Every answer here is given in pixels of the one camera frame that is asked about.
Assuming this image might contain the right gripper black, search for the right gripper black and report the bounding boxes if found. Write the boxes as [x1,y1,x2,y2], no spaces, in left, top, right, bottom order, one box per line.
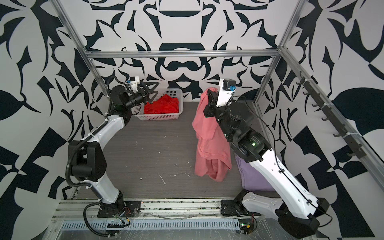
[207,89,240,142]

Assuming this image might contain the pink t shirt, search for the pink t shirt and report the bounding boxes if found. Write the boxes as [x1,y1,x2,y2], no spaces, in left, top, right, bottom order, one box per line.
[192,88,232,182]

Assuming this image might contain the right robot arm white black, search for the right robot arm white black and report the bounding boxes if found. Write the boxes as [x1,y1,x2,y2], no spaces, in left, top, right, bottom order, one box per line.
[204,90,330,239]

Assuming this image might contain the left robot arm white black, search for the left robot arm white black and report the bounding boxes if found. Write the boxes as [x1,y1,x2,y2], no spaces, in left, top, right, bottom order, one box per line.
[65,81,159,210]

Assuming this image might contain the red t shirt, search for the red t shirt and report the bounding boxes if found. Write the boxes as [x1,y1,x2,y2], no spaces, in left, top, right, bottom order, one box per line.
[144,94,179,115]

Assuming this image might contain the white plastic basket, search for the white plastic basket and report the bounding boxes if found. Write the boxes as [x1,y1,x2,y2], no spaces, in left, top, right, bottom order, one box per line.
[131,89,184,121]

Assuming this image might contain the folded purple t shirt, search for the folded purple t shirt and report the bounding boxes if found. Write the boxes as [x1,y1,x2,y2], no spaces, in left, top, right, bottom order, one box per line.
[234,154,274,192]

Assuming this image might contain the small green circuit board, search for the small green circuit board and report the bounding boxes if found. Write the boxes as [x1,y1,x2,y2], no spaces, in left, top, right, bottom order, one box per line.
[239,218,258,235]

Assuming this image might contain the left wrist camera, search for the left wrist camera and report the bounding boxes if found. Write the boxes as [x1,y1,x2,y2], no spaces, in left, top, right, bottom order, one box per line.
[125,76,140,94]

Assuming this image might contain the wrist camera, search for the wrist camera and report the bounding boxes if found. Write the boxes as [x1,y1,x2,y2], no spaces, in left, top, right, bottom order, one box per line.
[125,76,140,94]
[216,79,236,108]

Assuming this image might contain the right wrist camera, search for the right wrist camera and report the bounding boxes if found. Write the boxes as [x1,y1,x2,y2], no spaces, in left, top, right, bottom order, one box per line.
[216,79,236,108]

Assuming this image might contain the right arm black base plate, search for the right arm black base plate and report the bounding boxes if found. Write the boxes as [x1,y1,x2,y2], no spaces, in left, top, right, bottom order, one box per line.
[220,200,261,217]

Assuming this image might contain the black wall hook rack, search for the black wall hook rack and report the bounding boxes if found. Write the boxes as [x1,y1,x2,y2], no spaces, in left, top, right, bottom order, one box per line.
[297,72,367,159]

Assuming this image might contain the white slotted cable duct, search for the white slotted cable duct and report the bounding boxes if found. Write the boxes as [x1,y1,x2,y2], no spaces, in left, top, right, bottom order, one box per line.
[59,218,241,231]

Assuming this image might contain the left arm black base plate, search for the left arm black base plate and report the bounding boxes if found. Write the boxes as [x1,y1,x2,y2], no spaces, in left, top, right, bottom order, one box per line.
[97,201,142,218]

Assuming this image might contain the black corrugated cable hose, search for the black corrugated cable hose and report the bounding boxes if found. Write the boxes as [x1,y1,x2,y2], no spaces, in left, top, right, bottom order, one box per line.
[83,200,124,238]

